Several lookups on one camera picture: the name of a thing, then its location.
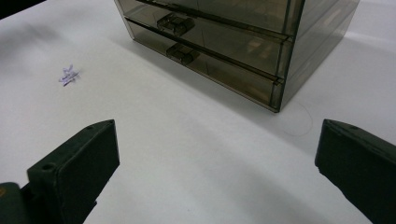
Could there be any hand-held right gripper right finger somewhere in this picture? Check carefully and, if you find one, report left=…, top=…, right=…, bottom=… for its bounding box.
left=314, top=119, right=396, bottom=224

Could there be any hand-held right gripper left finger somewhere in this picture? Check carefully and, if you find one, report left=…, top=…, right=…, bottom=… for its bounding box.
left=21, top=119, right=120, bottom=224

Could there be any small purple star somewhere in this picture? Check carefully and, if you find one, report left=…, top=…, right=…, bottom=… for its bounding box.
left=58, top=63, right=80, bottom=87

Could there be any smoky transparent drawer cabinet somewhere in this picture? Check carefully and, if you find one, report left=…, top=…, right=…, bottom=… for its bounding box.
left=113, top=0, right=361, bottom=114

